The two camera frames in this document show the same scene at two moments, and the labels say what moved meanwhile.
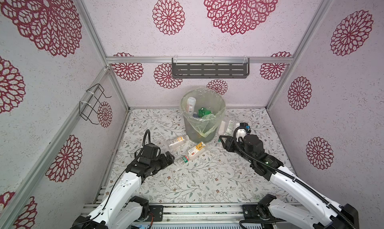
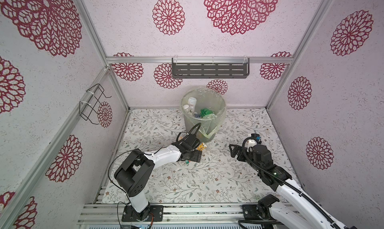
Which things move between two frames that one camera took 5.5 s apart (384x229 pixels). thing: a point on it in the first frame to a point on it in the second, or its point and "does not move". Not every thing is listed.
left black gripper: [165, 162] to [197, 155]
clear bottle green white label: [229, 128] to [186, 108]
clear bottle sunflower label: [193, 152] does not move
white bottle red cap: [190, 106] does not move
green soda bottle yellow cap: [202, 112] does not move
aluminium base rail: [195, 213] does not move
